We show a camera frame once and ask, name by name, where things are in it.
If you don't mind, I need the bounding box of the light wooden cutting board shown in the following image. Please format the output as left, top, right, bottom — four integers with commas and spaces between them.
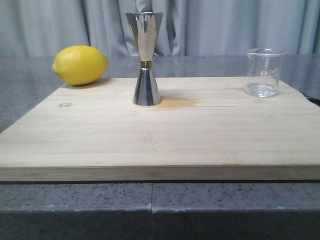
0, 77, 320, 182

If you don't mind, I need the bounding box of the yellow lemon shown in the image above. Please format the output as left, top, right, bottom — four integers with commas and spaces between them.
52, 45, 109, 86

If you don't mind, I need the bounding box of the grey curtain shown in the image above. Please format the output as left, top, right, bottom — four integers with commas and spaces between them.
0, 0, 320, 57

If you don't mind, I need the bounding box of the steel double jigger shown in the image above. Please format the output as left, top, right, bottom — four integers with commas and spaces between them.
126, 12, 163, 107

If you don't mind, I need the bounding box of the clear glass beaker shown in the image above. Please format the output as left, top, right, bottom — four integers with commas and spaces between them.
244, 48, 285, 98

